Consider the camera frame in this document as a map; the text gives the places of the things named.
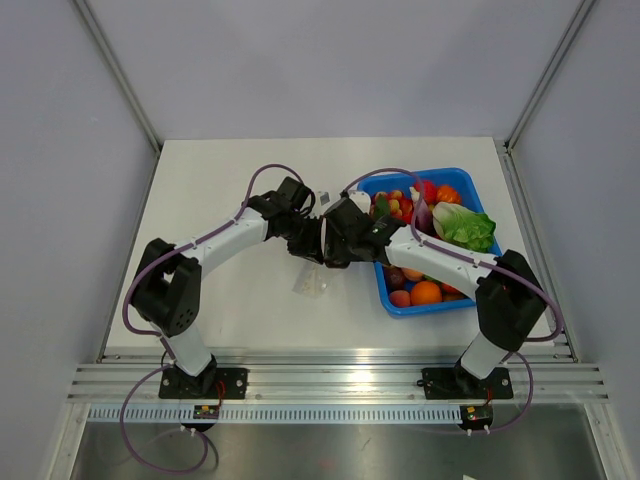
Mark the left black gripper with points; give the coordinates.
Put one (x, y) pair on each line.
(312, 249)

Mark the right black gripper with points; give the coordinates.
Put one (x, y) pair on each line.
(333, 247)

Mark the clear zip top bag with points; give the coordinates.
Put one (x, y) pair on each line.
(312, 281)

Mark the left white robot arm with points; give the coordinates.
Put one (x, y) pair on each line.
(166, 290)

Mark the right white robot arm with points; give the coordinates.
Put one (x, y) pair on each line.
(508, 298)

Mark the dark purple plum toy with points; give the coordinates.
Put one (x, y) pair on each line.
(394, 278)

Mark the green leaf toy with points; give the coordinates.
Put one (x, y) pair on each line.
(381, 207)

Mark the small pink peach toy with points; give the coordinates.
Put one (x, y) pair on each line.
(400, 299)

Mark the lychee cluster toy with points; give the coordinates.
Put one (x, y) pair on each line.
(401, 206)

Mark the purple onion toy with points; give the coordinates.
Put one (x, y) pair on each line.
(423, 214)

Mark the orange fruit toy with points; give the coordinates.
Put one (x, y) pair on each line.
(425, 293)

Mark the red strawberry toy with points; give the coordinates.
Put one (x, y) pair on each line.
(428, 189)

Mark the orange persimmon toy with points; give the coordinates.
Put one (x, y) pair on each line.
(447, 194)

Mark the green cabbage toy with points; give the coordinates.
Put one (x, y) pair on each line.
(462, 227)

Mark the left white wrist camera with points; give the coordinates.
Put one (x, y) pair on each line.
(322, 198)

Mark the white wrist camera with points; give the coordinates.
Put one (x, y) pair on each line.
(361, 199)
(322, 198)

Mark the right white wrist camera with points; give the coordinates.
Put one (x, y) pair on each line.
(361, 199)

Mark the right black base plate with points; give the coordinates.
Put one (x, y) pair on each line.
(437, 382)

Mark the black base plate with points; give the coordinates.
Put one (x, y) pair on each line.
(223, 383)
(437, 382)

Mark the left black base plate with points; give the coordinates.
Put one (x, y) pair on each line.
(223, 383)

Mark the aluminium mounting rail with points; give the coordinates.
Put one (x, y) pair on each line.
(340, 376)

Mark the white slotted cable duct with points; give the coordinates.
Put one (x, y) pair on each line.
(274, 414)

